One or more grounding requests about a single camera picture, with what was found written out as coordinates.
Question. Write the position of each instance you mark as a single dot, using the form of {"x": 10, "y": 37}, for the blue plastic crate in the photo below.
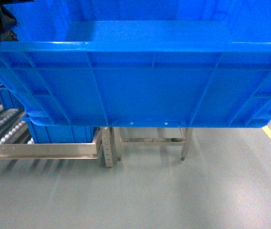
{"x": 141, "y": 63}

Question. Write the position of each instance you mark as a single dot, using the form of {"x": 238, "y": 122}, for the steel roller conveyor shelf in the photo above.
{"x": 17, "y": 143}

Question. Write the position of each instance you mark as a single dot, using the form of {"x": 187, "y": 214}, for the steel frame table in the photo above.
{"x": 184, "y": 141}

